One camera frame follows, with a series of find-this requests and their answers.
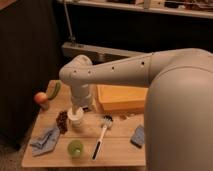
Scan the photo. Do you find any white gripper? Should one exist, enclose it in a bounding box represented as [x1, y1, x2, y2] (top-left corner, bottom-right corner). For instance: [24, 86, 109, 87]
[70, 84, 92, 114]

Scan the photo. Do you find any dark grape bunch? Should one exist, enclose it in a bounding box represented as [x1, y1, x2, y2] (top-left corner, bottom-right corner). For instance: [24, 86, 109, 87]
[56, 111, 68, 134]

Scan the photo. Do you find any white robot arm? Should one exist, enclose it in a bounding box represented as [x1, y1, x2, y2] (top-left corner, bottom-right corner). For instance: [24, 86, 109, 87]
[59, 48, 213, 171]

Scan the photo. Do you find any white paper cup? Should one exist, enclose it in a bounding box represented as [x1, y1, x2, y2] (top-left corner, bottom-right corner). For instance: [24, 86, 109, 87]
[67, 108, 84, 127]

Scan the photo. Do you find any green plastic cup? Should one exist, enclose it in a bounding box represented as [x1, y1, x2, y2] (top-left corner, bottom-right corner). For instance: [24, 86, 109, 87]
[67, 140, 83, 158]

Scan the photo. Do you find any green banana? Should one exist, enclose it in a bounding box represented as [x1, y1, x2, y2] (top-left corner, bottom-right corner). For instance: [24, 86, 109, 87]
[48, 81, 61, 100]

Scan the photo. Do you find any yellow plastic bin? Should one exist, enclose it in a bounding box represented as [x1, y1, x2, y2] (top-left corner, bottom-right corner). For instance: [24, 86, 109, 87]
[97, 85, 148, 113]

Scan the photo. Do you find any white dish brush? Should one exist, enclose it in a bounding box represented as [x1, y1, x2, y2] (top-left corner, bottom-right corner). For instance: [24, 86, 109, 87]
[92, 115, 113, 160]

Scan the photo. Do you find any red apple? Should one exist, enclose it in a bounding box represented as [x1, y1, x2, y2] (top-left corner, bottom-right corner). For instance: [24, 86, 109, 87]
[34, 92, 48, 105]

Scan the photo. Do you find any grey metal shelf beam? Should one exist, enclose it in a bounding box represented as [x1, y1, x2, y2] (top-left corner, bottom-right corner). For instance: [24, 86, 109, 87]
[61, 41, 148, 64]

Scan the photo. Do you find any wooden table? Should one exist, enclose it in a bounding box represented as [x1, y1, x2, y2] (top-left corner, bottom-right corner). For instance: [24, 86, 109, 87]
[21, 79, 148, 168]

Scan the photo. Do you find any blue folded cloth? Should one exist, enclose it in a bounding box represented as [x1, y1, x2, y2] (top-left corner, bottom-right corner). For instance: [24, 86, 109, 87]
[30, 125, 60, 156]

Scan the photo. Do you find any blue sponge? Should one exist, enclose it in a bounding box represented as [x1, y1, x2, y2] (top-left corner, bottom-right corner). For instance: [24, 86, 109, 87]
[130, 125, 145, 148]

